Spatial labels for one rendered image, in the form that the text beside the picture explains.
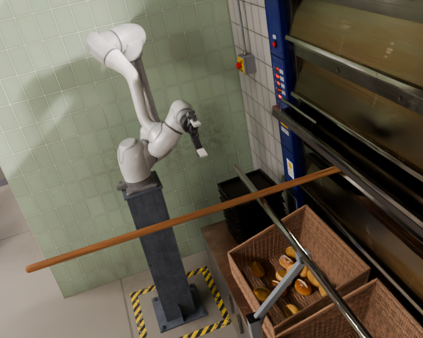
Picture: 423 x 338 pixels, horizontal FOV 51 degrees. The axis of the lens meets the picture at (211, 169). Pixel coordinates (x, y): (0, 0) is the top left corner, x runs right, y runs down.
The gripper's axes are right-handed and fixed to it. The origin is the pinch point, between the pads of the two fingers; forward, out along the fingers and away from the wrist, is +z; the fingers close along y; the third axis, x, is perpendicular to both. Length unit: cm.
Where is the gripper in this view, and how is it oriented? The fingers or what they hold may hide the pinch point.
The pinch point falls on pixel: (200, 140)
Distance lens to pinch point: 175.9
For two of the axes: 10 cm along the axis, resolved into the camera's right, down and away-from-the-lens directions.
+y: 1.8, 8.5, 4.9
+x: -9.5, 2.9, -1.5
